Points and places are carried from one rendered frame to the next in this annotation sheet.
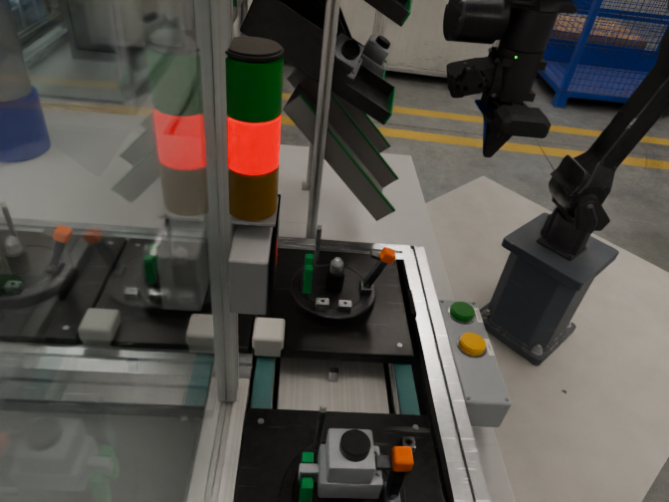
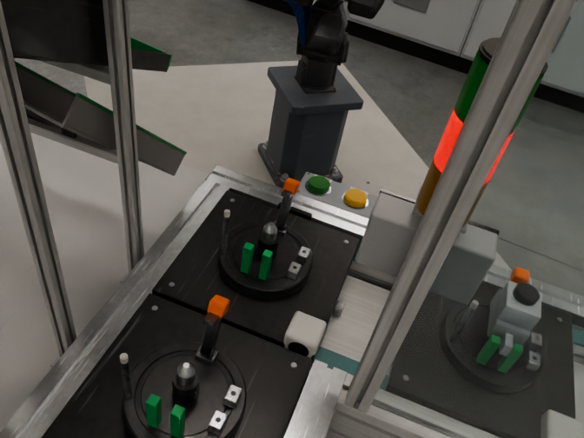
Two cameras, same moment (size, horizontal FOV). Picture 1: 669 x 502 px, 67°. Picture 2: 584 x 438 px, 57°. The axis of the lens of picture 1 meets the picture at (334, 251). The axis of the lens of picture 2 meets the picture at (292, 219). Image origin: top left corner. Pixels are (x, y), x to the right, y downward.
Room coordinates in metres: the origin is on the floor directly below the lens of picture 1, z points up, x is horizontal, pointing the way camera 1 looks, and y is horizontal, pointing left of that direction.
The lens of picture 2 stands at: (0.42, 0.50, 1.57)
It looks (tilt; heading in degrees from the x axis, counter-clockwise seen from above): 43 degrees down; 289
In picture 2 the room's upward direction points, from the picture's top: 11 degrees clockwise
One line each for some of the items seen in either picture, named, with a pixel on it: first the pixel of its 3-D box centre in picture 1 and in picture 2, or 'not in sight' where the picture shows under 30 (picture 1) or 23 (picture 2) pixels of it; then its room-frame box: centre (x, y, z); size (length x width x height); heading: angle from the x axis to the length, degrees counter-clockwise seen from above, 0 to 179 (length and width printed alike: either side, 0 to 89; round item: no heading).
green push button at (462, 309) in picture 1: (461, 313); (318, 186); (0.63, -0.23, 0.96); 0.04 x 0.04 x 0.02
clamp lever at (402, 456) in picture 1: (389, 473); not in sight; (0.29, -0.09, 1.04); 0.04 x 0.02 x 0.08; 96
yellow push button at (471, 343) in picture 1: (471, 345); (355, 199); (0.56, -0.23, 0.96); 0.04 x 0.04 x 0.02
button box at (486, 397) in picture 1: (466, 358); (351, 212); (0.56, -0.23, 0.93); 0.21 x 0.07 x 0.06; 6
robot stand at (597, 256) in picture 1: (541, 287); (306, 127); (0.72, -0.38, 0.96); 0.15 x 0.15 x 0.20; 47
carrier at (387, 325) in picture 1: (334, 276); (268, 242); (0.62, -0.01, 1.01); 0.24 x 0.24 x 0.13; 6
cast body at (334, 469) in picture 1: (341, 460); not in sight; (0.28, -0.04, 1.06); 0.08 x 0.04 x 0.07; 96
